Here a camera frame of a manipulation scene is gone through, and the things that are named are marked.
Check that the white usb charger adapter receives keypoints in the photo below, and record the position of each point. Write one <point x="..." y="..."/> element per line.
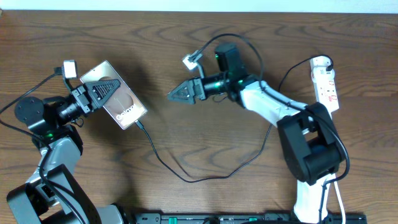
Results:
<point x="321" y="68"/>

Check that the white power strip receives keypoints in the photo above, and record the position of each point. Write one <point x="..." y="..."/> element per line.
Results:
<point x="325" y="93"/>

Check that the Galaxy S25 Ultra smartphone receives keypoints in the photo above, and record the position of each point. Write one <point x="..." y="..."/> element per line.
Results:
<point x="123" y="106"/>

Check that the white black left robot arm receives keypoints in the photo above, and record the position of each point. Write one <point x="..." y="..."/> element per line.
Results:
<point x="51" y="194"/>

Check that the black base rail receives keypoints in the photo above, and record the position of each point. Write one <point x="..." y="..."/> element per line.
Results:
<point x="156" y="218"/>

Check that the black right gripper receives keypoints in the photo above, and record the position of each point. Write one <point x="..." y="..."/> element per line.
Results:
<point x="194" y="88"/>

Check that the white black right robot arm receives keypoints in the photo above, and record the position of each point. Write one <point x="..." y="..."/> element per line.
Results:
<point x="310" y="144"/>

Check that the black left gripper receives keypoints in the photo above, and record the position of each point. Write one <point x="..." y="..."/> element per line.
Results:
<point x="82" y="96"/>

